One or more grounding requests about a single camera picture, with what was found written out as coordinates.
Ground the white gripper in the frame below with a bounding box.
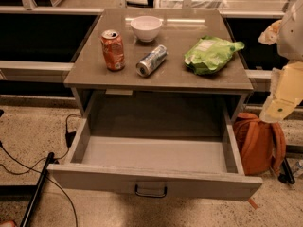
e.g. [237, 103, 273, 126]
[258, 0, 303, 123]

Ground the silver blue redbull can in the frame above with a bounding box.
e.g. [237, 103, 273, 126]
[136, 44, 168, 77]

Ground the open grey top drawer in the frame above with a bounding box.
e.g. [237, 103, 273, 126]
[46, 90, 263, 202]

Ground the orange soda can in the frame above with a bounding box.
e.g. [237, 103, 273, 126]
[100, 29, 125, 71]

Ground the green chip bag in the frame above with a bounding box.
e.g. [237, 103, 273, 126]
[185, 36, 245, 76]

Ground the orange backpack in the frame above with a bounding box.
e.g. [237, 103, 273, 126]
[233, 113, 286, 175]

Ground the plastic water bottle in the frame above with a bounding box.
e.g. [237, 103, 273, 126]
[291, 160, 303, 177]

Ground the black stand leg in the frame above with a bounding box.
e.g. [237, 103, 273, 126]
[278, 158, 295, 184]

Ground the white bowl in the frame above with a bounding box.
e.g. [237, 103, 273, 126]
[131, 16, 162, 42]

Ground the black power adapter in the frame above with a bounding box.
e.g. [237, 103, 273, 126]
[65, 131, 76, 148]

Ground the black pole on floor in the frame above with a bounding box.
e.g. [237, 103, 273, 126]
[20, 152, 54, 227]

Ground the black drawer handle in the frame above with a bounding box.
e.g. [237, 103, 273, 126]
[134, 184, 168, 199]

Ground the black floor cable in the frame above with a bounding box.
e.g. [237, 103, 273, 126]
[0, 113, 82, 227]

